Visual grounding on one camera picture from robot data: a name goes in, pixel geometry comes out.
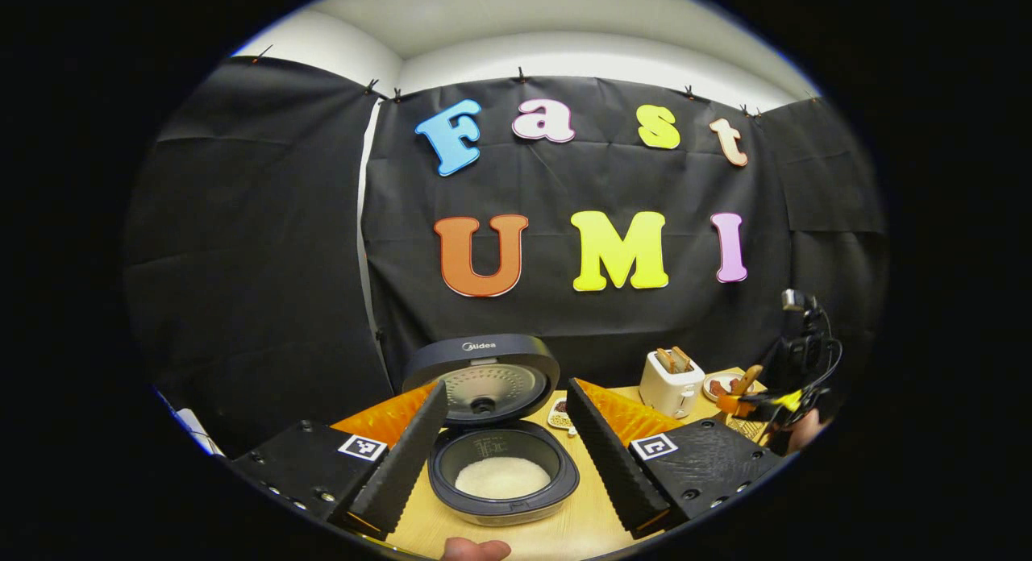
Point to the white divided grain dish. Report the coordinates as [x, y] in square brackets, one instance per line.
[558, 416]

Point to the white device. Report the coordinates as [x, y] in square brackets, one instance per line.
[197, 432]

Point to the black backdrop cloth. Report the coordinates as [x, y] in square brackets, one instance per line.
[266, 247]

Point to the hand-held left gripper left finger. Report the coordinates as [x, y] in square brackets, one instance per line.
[407, 464]

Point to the small white plate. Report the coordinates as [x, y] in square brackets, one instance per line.
[717, 388]

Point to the brown meat slice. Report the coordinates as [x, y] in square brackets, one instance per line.
[716, 387]

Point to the brown toast slice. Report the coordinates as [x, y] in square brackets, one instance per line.
[665, 360]
[682, 358]

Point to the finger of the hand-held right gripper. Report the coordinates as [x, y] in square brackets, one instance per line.
[738, 405]

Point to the white toaster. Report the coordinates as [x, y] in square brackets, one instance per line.
[669, 388]

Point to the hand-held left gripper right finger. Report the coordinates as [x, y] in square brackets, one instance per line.
[613, 464]

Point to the dark grey rice cooker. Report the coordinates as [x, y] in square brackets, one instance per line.
[500, 472]

